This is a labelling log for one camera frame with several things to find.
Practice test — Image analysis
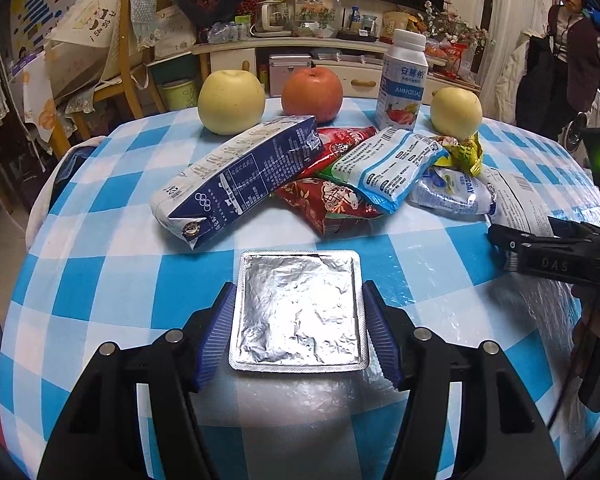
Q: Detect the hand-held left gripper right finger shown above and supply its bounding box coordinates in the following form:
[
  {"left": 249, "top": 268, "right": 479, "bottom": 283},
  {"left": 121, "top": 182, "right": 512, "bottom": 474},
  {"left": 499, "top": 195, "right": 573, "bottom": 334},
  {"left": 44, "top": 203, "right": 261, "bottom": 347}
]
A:
[{"left": 362, "top": 280, "right": 566, "bottom": 480}]

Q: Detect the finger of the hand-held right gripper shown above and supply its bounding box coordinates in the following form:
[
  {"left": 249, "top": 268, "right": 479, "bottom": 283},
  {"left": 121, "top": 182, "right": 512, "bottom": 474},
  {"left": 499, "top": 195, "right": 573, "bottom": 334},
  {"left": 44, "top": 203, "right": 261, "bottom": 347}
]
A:
[
  {"left": 487, "top": 223, "right": 600, "bottom": 273},
  {"left": 547, "top": 216, "right": 600, "bottom": 242}
]

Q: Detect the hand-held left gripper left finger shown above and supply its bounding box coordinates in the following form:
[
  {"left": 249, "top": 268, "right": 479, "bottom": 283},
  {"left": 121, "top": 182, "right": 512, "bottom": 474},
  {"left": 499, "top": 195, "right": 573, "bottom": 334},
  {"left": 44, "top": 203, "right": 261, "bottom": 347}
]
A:
[{"left": 37, "top": 282, "right": 238, "bottom": 480}]

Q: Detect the white barcode sachet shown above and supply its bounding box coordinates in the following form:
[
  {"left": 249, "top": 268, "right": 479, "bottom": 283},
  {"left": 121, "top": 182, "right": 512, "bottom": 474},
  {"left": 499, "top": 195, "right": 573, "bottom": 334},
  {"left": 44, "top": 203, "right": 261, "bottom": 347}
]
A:
[{"left": 480, "top": 166, "right": 600, "bottom": 235}]

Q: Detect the silver foil blister pack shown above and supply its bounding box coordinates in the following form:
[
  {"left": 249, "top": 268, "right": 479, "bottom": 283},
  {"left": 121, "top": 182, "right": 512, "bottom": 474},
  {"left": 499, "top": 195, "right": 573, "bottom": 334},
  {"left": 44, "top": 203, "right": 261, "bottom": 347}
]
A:
[{"left": 228, "top": 249, "right": 371, "bottom": 372}]

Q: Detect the small white blue packet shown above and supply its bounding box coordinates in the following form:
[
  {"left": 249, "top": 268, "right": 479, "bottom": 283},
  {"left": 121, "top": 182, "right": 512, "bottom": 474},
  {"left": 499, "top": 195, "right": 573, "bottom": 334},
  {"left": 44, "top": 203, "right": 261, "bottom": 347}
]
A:
[{"left": 410, "top": 166, "right": 497, "bottom": 218}]

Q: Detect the yellow snack wrapper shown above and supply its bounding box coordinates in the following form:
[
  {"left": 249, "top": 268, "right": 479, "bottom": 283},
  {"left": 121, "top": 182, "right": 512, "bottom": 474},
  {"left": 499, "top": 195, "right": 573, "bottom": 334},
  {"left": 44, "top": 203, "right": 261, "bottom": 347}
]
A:
[{"left": 432, "top": 132, "right": 483, "bottom": 177}]

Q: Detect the red patterned snack bag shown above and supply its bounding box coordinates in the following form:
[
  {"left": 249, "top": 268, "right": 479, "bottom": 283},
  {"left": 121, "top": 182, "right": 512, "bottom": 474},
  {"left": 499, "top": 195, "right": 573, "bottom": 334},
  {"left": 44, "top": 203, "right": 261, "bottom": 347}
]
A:
[{"left": 274, "top": 177, "right": 387, "bottom": 238}]

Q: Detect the navy blue milk carton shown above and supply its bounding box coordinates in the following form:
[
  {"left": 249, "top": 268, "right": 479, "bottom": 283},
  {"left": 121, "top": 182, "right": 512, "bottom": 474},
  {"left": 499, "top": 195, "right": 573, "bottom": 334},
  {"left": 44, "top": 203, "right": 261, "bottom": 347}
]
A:
[{"left": 150, "top": 115, "right": 326, "bottom": 252}]

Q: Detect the blue and white snack packet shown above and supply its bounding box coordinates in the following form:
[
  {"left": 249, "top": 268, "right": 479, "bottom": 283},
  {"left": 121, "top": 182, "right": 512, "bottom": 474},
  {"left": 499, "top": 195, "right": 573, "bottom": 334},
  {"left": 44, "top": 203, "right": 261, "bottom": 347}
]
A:
[{"left": 330, "top": 127, "right": 448, "bottom": 213}]

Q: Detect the shiny red snack bag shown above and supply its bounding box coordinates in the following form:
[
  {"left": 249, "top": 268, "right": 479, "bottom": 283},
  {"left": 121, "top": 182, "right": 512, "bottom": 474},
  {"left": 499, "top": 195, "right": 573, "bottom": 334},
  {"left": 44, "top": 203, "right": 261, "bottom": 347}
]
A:
[{"left": 295, "top": 126, "right": 381, "bottom": 181}]

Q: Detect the blue checked tablecloth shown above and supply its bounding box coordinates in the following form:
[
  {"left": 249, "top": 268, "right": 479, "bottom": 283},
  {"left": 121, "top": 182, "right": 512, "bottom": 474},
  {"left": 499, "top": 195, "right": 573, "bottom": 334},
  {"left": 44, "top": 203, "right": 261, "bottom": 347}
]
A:
[{"left": 0, "top": 95, "right": 600, "bottom": 480}]

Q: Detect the yellow apple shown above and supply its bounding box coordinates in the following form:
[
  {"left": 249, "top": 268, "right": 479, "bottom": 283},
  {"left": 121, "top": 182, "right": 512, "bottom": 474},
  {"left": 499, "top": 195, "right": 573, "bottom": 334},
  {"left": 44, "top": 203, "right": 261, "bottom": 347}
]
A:
[
  {"left": 430, "top": 86, "right": 483, "bottom": 140},
  {"left": 198, "top": 70, "right": 266, "bottom": 136}
]

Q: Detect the white curtain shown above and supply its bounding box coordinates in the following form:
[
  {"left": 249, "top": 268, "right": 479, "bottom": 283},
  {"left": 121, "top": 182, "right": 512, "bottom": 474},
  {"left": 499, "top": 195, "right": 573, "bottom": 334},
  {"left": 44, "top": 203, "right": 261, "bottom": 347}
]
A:
[{"left": 480, "top": 0, "right": 554, "bottom": 122}]

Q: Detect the white yogurt drink bottle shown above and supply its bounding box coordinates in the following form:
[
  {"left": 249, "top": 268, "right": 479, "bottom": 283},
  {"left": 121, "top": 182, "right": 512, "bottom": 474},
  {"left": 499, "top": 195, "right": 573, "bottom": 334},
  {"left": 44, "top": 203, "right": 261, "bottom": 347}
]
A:
[{"left": 375, "top": 29, "right": 427, "bottom": 133}]

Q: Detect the dried flower bunch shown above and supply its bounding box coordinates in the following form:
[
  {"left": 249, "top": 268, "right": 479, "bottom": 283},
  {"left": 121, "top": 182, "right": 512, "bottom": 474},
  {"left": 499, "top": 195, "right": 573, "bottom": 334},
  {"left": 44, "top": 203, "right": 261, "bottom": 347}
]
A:
[{"left": 424, "top": 2, "right": 489, "bottom": 52}]

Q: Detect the green plastic bucket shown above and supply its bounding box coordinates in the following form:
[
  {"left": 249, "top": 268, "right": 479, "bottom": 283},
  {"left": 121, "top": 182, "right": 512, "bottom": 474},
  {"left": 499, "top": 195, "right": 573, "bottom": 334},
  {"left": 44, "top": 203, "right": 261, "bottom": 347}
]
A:
[{"left": 160, "top": 80, "right": 199, "bottom": 112}]

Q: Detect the red apple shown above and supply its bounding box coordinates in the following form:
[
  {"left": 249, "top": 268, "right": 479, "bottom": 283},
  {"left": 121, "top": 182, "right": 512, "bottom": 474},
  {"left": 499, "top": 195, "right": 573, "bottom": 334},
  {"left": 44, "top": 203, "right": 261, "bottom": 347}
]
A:
[{"left": 281, "top": 66, "right": 344, "bottom": 125}]

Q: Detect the cream television cabinet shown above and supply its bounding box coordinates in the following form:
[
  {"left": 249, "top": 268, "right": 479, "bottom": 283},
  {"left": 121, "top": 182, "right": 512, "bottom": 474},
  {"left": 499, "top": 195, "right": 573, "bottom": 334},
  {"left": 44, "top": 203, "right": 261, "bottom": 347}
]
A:
[{"left": 192, "top": 35, "right": 482, "bottom": 99}]

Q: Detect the pink storage box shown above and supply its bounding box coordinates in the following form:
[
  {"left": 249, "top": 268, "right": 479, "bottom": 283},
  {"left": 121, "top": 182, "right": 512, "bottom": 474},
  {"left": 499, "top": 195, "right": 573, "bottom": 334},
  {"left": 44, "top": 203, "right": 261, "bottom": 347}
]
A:
[{"left": 269, "top": 55, "right": 314, "bottom": 97}]

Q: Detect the yellow snack box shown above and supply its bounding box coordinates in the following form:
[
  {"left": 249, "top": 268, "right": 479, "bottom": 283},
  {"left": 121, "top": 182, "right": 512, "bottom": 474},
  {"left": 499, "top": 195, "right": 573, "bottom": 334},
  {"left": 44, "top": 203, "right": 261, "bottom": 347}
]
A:
[{"left": 382, "top": 12, "right": 412, "bottom": 37}]

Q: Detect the white cloth with orange print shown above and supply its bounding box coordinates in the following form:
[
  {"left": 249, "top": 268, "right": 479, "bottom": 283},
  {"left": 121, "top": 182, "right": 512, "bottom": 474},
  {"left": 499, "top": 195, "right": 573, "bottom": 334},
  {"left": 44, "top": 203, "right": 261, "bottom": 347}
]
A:
[{"left": 22, "top": 67, "right": 77, "bottom": 147}]

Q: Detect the white paper bag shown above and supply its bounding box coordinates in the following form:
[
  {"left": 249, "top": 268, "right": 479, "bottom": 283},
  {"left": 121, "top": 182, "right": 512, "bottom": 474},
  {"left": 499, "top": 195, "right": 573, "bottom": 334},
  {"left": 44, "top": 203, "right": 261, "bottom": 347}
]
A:
[{"left": 155, "top": 10, "right": 197, "bottom": 62}]

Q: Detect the pack of small bottles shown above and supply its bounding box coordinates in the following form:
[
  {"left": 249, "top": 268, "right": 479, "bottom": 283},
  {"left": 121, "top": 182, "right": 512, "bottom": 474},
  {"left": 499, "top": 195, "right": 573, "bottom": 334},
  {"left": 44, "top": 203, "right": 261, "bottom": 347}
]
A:
[{"left": 207, "top": 20, "right": 252, "bottom": 44}]

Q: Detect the cream canvas tote bag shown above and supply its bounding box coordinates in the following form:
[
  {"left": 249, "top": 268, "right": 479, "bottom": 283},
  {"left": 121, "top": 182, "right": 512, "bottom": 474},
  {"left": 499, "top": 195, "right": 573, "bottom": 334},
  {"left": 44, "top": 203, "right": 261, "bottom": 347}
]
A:
[{"left": 44, "top": 0, "right": 127, "bottom": 102}]

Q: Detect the clear plastic bag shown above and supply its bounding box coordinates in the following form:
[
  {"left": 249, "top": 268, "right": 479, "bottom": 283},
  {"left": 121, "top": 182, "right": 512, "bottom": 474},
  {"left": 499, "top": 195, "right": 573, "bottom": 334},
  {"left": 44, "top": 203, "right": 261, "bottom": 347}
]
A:
[{"left": 291, "top": 0, "right": 342, "bottom": 39}]

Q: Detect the dark blue flower bouquet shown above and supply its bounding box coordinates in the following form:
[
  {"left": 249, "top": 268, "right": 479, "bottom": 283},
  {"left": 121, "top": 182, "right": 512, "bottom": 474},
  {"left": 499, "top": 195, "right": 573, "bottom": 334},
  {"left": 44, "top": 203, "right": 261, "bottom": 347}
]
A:
[{"left": 172, "top": 0, "right": 254, "bottom": 29}]

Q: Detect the wall poster with blue bars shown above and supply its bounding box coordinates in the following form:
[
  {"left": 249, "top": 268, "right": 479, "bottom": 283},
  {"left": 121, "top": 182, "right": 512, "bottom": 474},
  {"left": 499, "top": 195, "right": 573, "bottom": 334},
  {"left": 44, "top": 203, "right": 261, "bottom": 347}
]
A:
[{"left": 10, "top": 0, "right": 67, "bottom": 47}]

